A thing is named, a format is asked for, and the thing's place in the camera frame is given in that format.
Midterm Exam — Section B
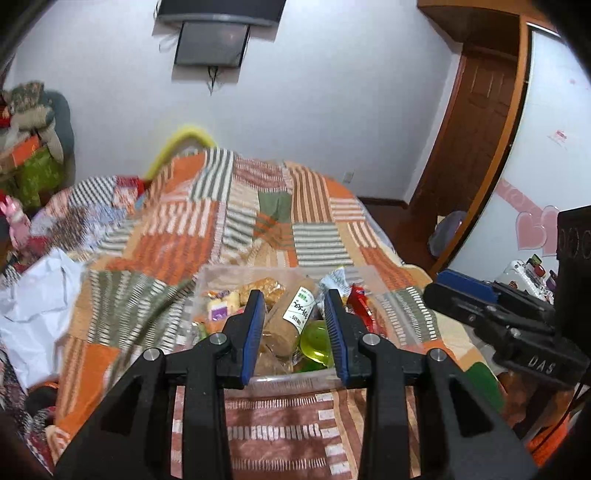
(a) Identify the green pea snack packet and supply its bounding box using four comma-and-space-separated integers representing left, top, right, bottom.
465, 362, 505, 413

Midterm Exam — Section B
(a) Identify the red snack packet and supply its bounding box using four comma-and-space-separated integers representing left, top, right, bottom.
346, 284, 382, 335

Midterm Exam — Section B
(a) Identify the small yellow green packet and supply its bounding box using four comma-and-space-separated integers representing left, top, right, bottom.
318, 267, 353, 298

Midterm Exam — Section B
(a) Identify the green jelly cup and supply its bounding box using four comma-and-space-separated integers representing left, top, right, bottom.
300, 320, 334, 368

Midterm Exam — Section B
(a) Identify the brown roll with white label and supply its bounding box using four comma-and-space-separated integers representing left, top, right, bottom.
262, 277, 318, 358

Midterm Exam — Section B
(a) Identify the clear plastic storage bin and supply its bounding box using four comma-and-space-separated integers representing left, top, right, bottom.
191, 265, 387, 399

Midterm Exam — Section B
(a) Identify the clear pack of crackers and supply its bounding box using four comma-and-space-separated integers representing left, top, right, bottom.
238, 277, 287, 309

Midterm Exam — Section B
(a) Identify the purple cracker pack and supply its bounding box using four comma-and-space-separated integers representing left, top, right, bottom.
206, 290, 240, 323

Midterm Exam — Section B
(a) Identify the person's right hand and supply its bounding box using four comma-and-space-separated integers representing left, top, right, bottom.
497, 371, 556, 427

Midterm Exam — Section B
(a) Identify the orange striped patchwork quilt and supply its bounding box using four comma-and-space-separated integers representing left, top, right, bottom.
45, 147, 505, 480

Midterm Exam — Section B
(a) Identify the wooden wardrobe with sliding doors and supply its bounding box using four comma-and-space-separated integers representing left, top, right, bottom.
418, 1, 590, 279

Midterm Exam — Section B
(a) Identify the brown wooden door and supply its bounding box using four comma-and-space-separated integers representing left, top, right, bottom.
406, 43, 521, 273

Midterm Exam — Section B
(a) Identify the white plastic bag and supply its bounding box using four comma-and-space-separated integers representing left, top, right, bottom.
1, 248, 84, 390

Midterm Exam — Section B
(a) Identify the checkered patchwork blanket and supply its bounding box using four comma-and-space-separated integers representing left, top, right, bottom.
1, 176, 148, 471

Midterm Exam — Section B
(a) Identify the pink plush toy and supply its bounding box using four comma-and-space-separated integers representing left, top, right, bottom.
1, 195, 31, 250

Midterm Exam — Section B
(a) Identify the pile of cushions and boxes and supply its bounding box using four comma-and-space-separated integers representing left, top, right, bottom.
1, 81, 74, 209

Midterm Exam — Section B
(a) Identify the large wall television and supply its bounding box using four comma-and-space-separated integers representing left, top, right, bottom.
156, 0, 286, 27

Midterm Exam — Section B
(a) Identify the small wall monitor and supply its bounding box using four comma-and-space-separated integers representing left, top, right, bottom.
174, 21, 250, 69

